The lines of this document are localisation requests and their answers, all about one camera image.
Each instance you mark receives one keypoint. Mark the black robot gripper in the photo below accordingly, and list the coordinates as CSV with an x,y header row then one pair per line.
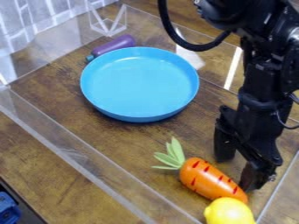
x,y
249,130

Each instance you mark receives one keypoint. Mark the orange toy carrot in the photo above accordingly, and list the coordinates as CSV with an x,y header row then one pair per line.
x,y
198,174

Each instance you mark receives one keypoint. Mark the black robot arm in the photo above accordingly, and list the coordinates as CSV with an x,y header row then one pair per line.
x,y
268,25

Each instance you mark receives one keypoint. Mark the yellow toy lemon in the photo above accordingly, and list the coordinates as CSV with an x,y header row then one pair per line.
x,y
229,211

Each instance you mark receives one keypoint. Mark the blue plastic plate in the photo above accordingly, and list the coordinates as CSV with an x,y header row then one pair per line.
x,y
139,84

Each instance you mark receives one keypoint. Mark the purple toy eggplant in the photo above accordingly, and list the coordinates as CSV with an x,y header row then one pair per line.
x,y
121,42

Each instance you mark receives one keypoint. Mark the blue object at corner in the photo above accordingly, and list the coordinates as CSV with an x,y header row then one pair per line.
x,y
10,211

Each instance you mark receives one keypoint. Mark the clear acrylic enclosure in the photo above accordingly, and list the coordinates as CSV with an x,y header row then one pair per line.
x,y
79,167

